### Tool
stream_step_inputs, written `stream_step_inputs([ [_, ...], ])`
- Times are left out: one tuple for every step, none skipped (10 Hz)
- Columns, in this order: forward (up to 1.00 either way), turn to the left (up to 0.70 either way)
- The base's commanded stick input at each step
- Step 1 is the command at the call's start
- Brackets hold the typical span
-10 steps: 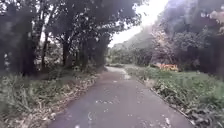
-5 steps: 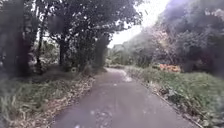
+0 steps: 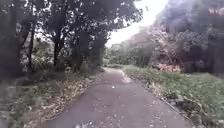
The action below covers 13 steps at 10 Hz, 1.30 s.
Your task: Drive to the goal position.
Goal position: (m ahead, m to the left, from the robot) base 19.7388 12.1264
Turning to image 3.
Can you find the wood of dark trees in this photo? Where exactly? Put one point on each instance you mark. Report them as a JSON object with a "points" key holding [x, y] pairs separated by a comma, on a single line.
{"points": [[56, 33]]}

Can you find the trees and shrubs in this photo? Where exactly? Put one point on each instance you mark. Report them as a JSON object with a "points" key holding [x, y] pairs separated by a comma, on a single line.
{"points": [[180, 40]]}

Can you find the leaf-strewn grass verge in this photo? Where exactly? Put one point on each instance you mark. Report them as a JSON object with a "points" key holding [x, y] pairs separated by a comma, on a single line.
{"points": [[36, 96]]}

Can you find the grey asphalt path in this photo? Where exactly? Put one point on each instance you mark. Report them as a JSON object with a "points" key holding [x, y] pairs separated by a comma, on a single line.
{"points": [[116, 103]]}

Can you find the green grass verge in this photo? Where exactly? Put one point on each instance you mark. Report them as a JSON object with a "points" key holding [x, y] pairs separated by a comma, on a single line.
{"points": [[196, 90]]}

